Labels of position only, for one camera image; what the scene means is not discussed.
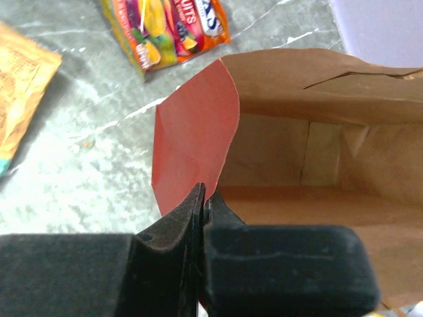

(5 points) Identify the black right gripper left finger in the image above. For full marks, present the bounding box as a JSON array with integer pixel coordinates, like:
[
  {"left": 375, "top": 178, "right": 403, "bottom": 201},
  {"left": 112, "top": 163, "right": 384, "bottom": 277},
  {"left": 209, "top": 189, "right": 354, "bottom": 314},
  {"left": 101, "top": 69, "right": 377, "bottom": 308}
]
[{"left": 1, "top": 184, "right": 205, "bottom": 316}]

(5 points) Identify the red brown paper bag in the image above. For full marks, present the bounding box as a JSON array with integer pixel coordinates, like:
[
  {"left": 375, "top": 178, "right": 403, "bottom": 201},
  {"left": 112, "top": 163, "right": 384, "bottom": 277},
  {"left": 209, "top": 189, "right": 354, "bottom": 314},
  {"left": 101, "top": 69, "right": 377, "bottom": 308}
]
[{"left": 152, "top": 48, "right": 422, "bottom": 308}]

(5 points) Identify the tan paper chips bag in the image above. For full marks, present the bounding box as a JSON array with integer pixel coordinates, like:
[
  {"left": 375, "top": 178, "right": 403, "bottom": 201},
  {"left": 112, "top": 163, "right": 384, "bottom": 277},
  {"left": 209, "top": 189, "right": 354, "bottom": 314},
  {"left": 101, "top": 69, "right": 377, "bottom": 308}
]
[{"left": 1, "top": 22, "right": 62, "bottom": 174}]

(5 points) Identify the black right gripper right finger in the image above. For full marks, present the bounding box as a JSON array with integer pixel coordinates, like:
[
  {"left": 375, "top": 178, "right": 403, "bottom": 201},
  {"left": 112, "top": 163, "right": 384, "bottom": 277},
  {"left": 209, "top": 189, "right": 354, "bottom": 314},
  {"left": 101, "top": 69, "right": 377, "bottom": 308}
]
[{"left": 203, "top": 193, "right": 381, "bottom": 316}]

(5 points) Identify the colourful fruit candy bag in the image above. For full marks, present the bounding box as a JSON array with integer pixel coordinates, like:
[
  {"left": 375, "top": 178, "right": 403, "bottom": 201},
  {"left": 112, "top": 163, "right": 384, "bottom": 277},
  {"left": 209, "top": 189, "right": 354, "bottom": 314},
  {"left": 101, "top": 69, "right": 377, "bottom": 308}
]
[{"left": 100, "top": 0, "right": 231, "bottom": 76}]

